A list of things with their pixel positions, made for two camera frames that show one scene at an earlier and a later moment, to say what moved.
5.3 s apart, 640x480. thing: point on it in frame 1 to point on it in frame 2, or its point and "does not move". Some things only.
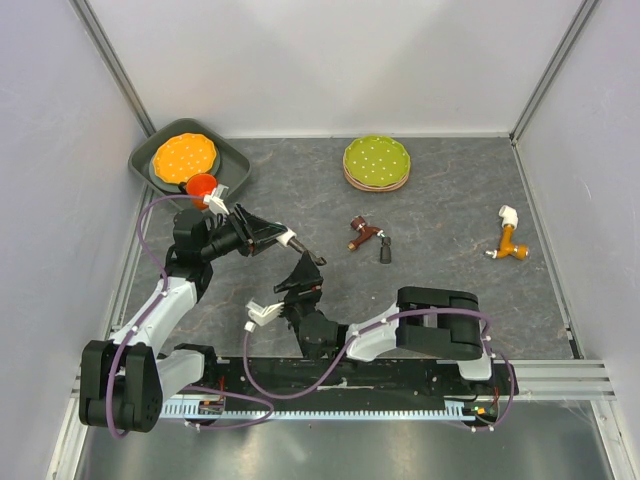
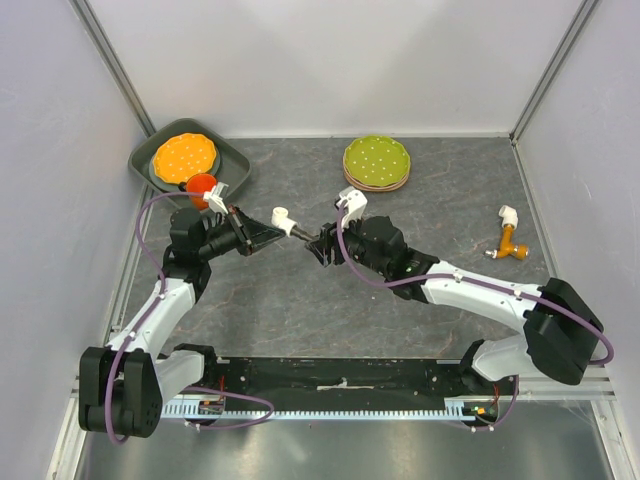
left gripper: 254,235 does not move
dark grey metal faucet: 293,242 to 298,232
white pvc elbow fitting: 285,237 to 279,219
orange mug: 198,186 does not move
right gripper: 306,281 to 321,248
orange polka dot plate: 179,158 does not move
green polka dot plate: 376,160 does not move
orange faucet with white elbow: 509,221 does not move
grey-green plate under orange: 173,186 does not move
